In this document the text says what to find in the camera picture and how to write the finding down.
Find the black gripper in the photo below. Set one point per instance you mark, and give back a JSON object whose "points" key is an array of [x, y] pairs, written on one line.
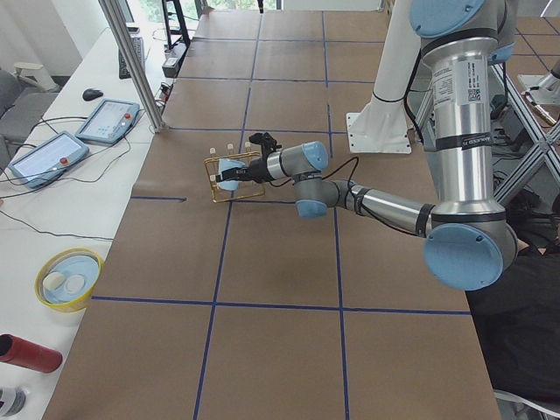
{"points": [[256, 170]]}

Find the light blue plastic cup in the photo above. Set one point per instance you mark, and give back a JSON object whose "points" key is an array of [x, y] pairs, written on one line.
{"points": [[227, 176]]}

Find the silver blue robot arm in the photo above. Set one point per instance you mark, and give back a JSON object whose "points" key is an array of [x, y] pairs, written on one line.
{"points": [[467, 241]]}

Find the far blue teach pendant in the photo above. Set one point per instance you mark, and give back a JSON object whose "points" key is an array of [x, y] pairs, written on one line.
{"points": [[109, 122]]}

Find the blue teach pendant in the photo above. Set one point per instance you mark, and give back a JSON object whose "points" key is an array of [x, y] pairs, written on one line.
{"points": [[47, 162], [109, 122]]}

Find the black computer mouse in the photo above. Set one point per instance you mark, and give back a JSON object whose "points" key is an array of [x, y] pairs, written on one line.
{"points": [[91, 94]]}

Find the near blue teach pendant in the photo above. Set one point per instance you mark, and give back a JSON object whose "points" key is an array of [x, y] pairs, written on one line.
{"points": [[47, 162]]}

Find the yellow bowl with blue plate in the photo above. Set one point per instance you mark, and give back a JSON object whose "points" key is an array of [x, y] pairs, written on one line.
{"points": [[66, 282]]}

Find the red cylinder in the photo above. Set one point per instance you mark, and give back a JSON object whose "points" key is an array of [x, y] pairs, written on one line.
{"points": [[26, 354]]}

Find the person in black shirt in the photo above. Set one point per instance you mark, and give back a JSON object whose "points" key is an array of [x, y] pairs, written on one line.
{"points": [[517, 323]]}

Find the grey tape roll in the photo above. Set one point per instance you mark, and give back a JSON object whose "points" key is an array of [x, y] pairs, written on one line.
{"points": [[12, 401]]}

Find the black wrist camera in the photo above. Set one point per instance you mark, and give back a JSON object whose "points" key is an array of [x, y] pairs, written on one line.
{"points": [[266, 141]]}

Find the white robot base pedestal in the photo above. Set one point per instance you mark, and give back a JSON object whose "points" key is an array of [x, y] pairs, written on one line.
{"points": [[381, 126]]}

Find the aluminium frame post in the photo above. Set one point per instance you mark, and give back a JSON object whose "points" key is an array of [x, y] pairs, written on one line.
{"points": [[117, 24]]}

